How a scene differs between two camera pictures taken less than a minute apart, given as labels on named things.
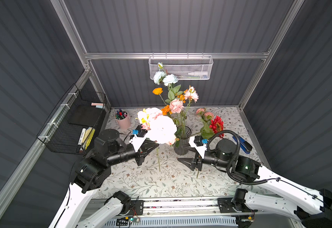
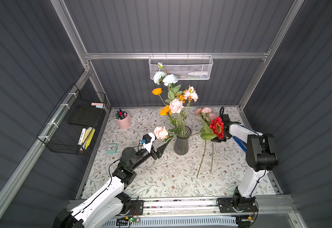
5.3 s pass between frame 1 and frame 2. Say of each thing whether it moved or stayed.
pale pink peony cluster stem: moved
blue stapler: stayed
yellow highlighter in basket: stayed
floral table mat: stayed
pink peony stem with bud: stayed
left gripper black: moved
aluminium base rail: stayed
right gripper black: moved
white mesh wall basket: stayed
